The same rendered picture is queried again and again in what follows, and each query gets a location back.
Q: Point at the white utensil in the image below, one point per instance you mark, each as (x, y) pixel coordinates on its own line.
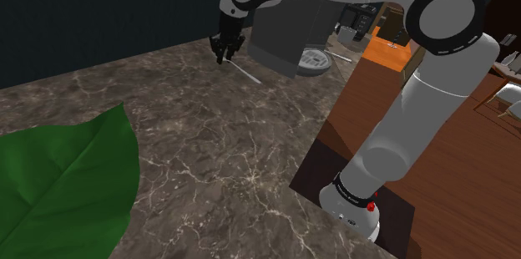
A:
(338, 56)

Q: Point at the large green leaf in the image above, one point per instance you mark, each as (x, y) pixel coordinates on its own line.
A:
(61, 185)

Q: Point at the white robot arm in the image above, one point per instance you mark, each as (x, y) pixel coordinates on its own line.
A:
(423, 99)

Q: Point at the black appliance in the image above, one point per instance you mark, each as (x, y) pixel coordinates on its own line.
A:
(362, 18)

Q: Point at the small grey box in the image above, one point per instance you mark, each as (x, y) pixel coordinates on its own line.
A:
(346, 35)

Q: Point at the wooden chair with white cushion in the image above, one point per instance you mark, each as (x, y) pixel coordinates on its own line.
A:
(506, 97)

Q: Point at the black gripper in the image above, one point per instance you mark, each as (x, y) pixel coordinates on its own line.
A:
(230, 28)

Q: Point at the thin white stick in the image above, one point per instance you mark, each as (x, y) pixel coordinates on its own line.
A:
(244, 73)

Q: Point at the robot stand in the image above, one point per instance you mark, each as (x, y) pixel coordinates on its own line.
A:
(321, 168)

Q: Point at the grey boxy appliance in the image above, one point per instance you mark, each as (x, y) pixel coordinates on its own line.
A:
(276, 34)

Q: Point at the round grey slotted disc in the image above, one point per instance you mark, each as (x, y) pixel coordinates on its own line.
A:
(316, 65)

